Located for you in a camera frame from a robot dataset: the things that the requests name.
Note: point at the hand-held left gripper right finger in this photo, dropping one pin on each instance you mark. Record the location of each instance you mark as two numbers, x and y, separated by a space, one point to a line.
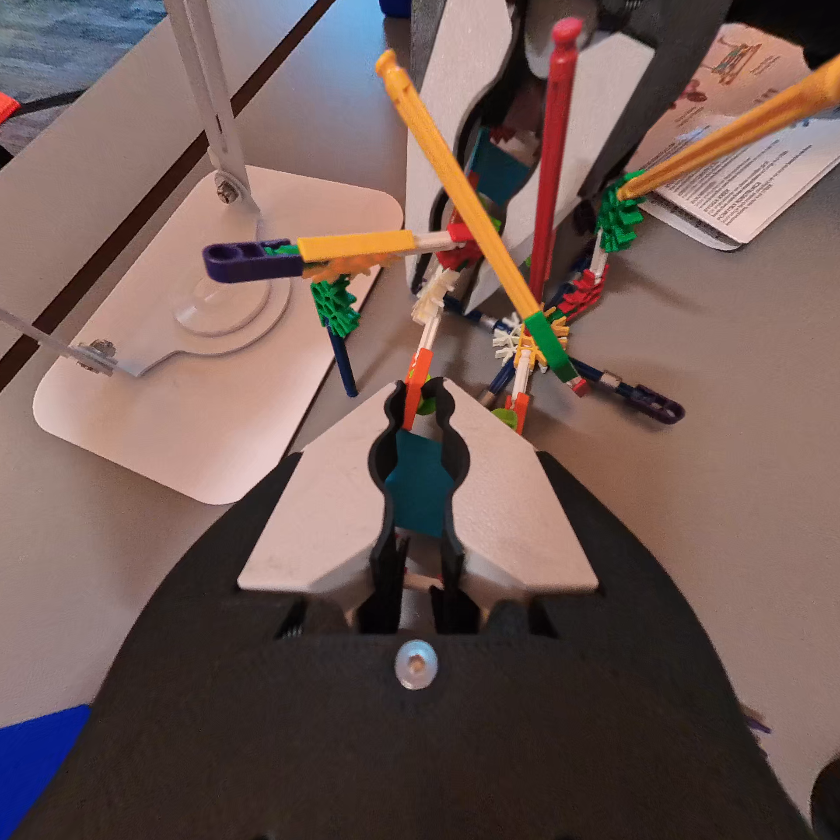
525 525

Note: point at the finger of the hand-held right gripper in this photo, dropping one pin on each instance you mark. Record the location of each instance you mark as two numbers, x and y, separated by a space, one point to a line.
610 85
459 65

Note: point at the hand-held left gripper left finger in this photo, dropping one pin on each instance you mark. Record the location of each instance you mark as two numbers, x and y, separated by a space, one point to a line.
315 518

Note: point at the blue panel toy seat assembly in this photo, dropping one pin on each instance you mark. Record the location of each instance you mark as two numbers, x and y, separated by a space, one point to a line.
420 485

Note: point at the colourful toy wheel model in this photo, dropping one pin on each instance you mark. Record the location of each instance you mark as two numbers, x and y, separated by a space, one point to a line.
461 184

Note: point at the white toy rod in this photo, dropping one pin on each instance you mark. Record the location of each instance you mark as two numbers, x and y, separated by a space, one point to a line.
522 379
428 334

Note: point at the blue plastic bin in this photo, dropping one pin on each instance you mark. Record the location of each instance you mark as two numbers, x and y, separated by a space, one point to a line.
33 774

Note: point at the white document stand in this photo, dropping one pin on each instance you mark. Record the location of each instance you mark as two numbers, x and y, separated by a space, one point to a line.
197 426

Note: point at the white building ideas booklet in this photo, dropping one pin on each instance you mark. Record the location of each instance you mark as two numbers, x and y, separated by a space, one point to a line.
754 190

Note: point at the purple toy connector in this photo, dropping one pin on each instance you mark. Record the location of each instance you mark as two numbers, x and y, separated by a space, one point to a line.
756 725

